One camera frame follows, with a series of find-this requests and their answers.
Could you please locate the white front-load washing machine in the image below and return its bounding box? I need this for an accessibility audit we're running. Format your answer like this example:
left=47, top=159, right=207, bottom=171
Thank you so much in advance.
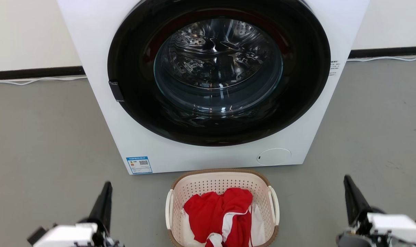
left=56, top=0, right=370, bottom=175

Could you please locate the steel washer drum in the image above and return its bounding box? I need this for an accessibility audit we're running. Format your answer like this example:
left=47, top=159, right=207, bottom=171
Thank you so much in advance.
left=154, top=18, right=284, bottom=119

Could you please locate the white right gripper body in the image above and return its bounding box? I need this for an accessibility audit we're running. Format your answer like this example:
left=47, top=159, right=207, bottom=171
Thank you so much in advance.
left=336, top=207, right=416, bottom=247

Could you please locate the black round washer door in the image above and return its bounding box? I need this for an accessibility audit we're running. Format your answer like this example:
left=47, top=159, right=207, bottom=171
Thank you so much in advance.
left=107, top=0, right=331, bottom=147

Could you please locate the blue energy label sticker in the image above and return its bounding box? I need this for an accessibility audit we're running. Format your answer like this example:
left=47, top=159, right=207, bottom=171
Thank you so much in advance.
left=126, top=156, right=153, bottom=175

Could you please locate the black baseboard strip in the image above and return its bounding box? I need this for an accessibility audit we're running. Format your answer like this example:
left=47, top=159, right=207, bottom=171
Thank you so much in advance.
left=348, top=46, right=416, bottom=59
left=0, top=66, right=86, bottom=81

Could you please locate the black washer door handle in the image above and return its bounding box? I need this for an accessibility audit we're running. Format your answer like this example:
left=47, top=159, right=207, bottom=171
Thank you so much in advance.
left=108, top=81, right=125, bottom=103

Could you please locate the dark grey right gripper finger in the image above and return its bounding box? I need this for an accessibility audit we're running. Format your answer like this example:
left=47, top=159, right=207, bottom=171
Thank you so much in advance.
left=343, top=175, right=374, bottom=227

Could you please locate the white floor cable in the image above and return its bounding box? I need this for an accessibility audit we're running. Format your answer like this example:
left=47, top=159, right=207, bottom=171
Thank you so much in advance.
left=347, top=54, right=416, bottom=62
left=0, top=76, right=88, bottom=86

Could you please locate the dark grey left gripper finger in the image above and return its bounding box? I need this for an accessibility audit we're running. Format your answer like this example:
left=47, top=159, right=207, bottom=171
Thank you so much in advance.
left=87, top=181, right=113, bottom=232

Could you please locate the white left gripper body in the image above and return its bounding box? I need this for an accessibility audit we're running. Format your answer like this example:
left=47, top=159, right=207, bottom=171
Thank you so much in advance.
left=27, top=222, right=124, bottom=247

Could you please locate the red garment with white stripes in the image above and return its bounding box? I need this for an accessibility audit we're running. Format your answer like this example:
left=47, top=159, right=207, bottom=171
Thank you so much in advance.
left=183, top=188, right=254, bottom=247

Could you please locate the beige plastic laundry basket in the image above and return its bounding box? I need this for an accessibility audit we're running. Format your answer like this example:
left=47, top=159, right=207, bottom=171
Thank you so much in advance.
left=165, top=168, right=280, bottom=247

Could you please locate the round white filter cover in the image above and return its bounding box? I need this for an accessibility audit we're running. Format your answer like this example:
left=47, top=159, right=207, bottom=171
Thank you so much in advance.
left=257, top=148, right=292, bottom=166

